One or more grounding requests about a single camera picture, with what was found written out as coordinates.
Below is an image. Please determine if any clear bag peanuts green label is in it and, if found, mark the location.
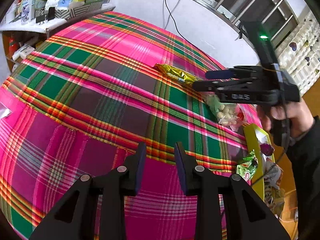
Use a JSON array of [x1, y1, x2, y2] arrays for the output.
[[204, 93, 245, 132]]

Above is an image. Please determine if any green snack packet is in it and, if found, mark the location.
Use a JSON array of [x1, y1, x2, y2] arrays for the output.
[[236, 150, 258, 181]]

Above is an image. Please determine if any gold candy bar wrapper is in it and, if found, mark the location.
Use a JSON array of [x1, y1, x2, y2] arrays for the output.
[[154, 63, 200, 86]]

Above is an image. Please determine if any purple snack packet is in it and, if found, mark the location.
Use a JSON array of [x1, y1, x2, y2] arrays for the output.
[[260, 142, 274, 157]]

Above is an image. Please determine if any person's right hand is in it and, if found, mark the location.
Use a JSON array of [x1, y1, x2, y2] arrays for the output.
[[257, 98, 315, 138]]

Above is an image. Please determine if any heart pattern curtain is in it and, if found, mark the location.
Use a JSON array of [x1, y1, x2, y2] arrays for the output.
[[276, 11, 320, 95]]

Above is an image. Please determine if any white tray green rim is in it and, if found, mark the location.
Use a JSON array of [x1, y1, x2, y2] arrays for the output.
[[244, 124, 271, 200]]

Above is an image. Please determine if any barred window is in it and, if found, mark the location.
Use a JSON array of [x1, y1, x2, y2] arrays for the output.
[[193, 0, 298, 47]]

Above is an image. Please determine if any pink plaid tablecloth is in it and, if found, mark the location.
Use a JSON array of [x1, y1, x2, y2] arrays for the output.
[[1, 12, 247, 239]]

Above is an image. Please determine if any white side shelf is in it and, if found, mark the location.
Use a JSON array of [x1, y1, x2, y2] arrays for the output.
[[0, 3, 116, 73]]

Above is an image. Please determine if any striped black white box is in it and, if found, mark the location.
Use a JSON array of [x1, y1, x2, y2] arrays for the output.
[[34, 0, 103, 20]]

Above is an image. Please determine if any black cable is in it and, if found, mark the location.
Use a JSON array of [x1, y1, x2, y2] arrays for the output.
[[162, 0, 201, 53]]

